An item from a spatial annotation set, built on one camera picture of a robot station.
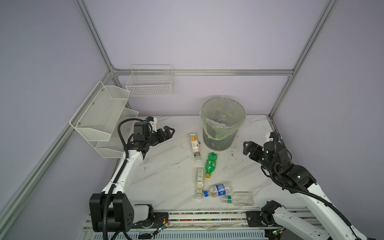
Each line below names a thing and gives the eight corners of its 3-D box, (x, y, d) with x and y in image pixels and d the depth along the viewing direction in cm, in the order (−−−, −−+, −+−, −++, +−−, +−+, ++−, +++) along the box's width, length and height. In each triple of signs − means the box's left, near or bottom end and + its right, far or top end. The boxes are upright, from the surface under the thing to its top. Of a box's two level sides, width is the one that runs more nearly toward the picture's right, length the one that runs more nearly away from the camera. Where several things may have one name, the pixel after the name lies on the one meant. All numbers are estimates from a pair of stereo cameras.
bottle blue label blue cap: (205, 201, 81) (205, 198, 77) (202, 190, 85) (203, 187, 80) (233, 194, 84) (235, 190, 79) (229, 184, 87) (231, 180, 83)
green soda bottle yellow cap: (202, 177, 90) (202, 173, 86) (208, 155, 99) (208, 151, 95) (212, 179, 89) (213, 176, 84) (217, 157, 98) (218, 153, 94)
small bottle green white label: (195, 199, 82) (195, 196, 77) (195, 171, 92) (195, 167, 87) (205, 199, 82) (206, 196, 77) (204, 171, 92) (204, 167, 87)
